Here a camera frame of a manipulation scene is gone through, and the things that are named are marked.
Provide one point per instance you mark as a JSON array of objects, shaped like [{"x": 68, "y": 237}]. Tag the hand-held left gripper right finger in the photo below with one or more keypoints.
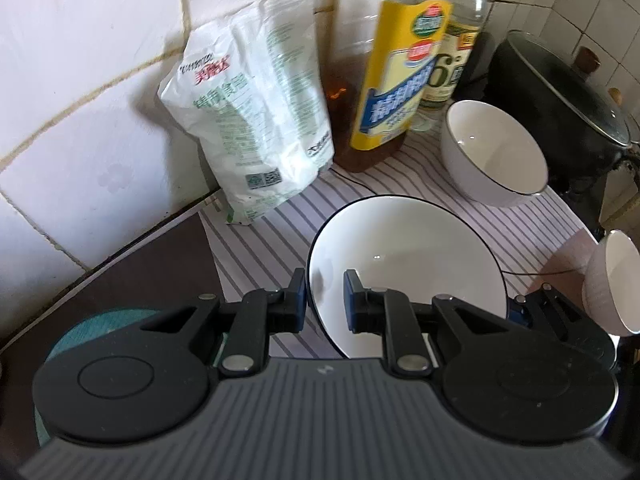
[{"x": 350, "y": 305}]

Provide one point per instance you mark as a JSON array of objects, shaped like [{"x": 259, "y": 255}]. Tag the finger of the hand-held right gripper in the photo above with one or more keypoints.
[{"x": 550, "y": 315}]

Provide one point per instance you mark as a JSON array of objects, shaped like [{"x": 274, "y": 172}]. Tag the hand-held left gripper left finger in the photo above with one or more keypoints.
[{"x": 298, "y": 300}]

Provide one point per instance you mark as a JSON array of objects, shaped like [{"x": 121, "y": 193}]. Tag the white ribbed bowl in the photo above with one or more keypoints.
[
  {"x": 480, "y": 160},
  {"x": 400, "y": 240},
  {"x": 605, "y": 285}
]

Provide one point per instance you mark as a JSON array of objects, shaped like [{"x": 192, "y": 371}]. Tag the teal fried egg plate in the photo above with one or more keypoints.
[{"x": 100, "y": 330}]

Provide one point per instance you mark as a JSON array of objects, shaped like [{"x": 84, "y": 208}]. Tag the striped pink cloth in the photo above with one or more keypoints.
[{"x": 280, "y": 240}]

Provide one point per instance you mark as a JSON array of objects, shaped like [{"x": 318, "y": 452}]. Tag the black gas stove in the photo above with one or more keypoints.
[{"x": 580, "y": 200}]

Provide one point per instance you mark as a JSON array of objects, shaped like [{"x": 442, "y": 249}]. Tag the small cream pot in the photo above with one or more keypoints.
[{"x": 622, "y": 195}]

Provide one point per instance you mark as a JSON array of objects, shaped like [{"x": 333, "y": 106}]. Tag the white salt bag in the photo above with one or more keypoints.
[{"x": 250, "y": 110}]

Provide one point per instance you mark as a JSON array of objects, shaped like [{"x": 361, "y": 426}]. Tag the black cooking pot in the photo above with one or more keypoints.
[{"x": 540, "y": 110}]

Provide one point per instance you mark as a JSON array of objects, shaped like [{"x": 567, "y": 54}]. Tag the yellow label cooking wine bottle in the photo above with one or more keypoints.
[{"x": 395, "y": 85}]

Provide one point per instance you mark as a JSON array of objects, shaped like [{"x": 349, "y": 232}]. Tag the glass pot lid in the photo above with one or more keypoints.
[{"x": 575, "y": 85}]

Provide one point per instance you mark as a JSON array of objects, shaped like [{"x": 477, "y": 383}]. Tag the clear vinegar bottle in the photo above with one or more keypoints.
[{"x": 450, "y": 60}]

